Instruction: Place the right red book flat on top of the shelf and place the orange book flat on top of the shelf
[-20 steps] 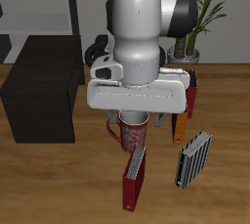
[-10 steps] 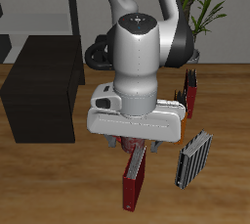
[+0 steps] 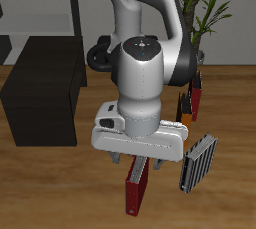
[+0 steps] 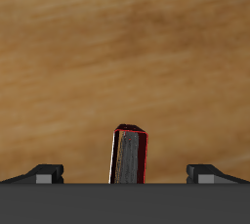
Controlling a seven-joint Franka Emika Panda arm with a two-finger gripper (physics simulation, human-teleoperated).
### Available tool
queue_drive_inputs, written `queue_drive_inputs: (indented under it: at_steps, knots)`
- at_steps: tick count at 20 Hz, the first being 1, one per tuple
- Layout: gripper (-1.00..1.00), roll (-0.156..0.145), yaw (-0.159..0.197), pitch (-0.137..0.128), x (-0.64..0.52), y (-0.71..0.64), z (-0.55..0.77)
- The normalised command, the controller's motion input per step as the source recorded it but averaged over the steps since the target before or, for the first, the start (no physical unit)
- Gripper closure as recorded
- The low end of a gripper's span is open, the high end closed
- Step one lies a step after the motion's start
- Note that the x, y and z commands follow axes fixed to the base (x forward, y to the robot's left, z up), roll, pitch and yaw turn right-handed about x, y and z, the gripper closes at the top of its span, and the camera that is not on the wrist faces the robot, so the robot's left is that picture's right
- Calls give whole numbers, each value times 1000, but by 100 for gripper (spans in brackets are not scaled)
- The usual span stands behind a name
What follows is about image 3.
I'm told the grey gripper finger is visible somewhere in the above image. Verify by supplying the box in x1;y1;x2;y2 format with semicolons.
152;158;166;171
108;151;122;165

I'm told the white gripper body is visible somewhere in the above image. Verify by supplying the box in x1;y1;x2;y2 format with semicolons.
90;119;189;163

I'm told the black striped book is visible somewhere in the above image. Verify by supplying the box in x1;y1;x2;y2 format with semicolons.
178;132;219;194

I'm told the orange book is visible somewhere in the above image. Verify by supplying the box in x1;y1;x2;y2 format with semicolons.
175;91;193;149

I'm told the dark red book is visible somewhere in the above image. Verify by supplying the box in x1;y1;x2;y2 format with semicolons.
187;70;203;122

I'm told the dark brown desk caddy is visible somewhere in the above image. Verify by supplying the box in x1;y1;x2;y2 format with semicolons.
0;35;88;147

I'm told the green pot plant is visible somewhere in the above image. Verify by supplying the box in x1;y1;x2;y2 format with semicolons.
173;0;236;67

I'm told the white bookshelf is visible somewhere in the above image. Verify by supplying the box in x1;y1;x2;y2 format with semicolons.
0;0;83;37

